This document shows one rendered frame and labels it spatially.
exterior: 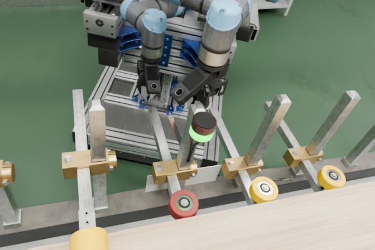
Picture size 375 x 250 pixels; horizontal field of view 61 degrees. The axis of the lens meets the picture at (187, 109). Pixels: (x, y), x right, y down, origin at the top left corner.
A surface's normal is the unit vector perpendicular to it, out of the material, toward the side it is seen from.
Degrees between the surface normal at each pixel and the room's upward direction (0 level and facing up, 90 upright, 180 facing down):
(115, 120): 0
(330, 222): 0
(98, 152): 90
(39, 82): 0
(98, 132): 90
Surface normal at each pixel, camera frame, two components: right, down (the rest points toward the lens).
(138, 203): 0.17, -0.70
